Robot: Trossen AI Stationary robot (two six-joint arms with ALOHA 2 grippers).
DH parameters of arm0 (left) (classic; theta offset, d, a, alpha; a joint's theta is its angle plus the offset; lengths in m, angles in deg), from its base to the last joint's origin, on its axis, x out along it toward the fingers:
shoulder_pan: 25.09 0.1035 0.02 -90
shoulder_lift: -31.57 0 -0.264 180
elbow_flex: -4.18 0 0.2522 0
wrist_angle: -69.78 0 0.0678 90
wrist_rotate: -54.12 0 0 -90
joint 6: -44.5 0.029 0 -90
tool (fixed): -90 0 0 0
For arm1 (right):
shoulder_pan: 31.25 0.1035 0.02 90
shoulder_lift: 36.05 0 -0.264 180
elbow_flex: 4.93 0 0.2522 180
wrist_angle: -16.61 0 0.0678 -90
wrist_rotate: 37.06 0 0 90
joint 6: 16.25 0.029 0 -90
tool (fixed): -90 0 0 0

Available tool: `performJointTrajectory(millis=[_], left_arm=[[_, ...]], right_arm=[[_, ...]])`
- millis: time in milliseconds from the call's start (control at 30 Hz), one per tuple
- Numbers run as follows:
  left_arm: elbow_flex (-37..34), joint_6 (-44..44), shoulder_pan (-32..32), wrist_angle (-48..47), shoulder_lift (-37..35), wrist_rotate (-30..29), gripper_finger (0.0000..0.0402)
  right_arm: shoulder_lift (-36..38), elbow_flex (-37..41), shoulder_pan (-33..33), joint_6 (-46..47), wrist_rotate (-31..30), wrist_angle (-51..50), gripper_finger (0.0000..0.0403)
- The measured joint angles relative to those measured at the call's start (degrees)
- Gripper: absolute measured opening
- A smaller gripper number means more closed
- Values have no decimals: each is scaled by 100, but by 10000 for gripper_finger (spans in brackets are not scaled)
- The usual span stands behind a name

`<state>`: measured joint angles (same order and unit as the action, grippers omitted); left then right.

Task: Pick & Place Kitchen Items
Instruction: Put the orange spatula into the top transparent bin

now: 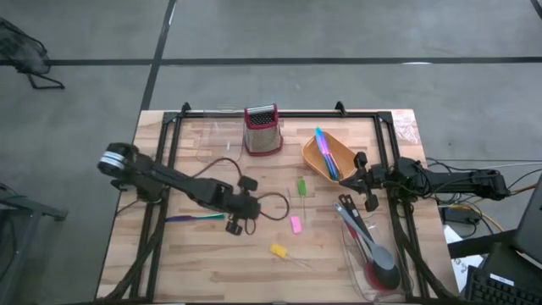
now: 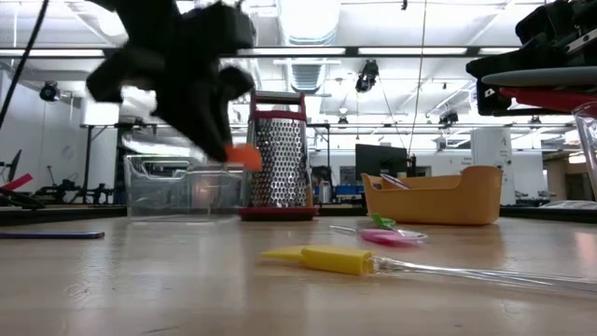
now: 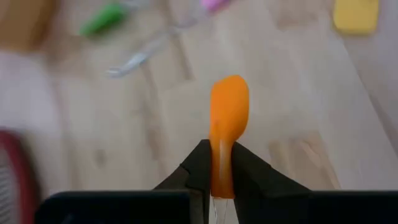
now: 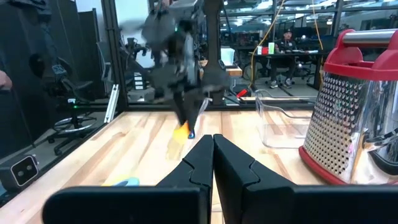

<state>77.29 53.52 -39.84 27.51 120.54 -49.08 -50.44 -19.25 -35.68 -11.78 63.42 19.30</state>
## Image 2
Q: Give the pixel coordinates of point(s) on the grey-blue silicone spatula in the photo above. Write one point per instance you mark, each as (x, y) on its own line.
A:
(536, 77)

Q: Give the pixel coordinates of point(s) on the orange spatula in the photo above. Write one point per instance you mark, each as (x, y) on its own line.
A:
(245, 158)

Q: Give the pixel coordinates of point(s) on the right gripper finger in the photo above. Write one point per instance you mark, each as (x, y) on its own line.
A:
(508, 60)

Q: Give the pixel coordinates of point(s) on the red steel box grater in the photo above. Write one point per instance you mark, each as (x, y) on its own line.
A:
(280, 163)

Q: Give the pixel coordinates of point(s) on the red spatula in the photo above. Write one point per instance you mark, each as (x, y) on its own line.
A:
(550, 99)

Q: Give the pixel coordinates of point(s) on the white cabinet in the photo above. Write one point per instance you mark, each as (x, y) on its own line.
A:
(490, 149)

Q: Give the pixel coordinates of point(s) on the clear plastic bin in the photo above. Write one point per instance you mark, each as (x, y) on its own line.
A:
(588, 140)
(177, 191)

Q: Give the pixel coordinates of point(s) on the black computer monitor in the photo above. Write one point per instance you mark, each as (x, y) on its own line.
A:
(380, 161)

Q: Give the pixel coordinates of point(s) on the black ceiling spotlight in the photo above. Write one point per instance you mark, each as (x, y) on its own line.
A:
(448, 117)
(49, 91)
(367, 74)

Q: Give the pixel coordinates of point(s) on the white hanging box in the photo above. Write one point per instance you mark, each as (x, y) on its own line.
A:
(100, 113)

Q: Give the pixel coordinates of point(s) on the black background machinery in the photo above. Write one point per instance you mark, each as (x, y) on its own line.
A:
(60, 192)

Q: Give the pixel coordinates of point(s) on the blue storage crate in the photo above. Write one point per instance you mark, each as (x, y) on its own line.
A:
(347, 190)

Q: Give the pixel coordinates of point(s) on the iridescent metal utensil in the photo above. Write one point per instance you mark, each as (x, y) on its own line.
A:
(396, 182)

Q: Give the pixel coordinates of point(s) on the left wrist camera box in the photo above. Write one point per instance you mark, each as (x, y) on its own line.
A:
(224, 28)

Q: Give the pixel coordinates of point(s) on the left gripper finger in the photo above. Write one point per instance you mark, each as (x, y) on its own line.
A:
(186, 126)
(217, 130)

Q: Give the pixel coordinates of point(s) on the clear plastic bag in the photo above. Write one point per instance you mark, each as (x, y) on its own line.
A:
(569, 204)

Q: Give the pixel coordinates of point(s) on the orange plastic bin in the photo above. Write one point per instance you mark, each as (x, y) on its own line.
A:
(443, 200)

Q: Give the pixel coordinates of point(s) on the red and black equipment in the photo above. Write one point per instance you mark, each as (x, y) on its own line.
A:
(16, 182)

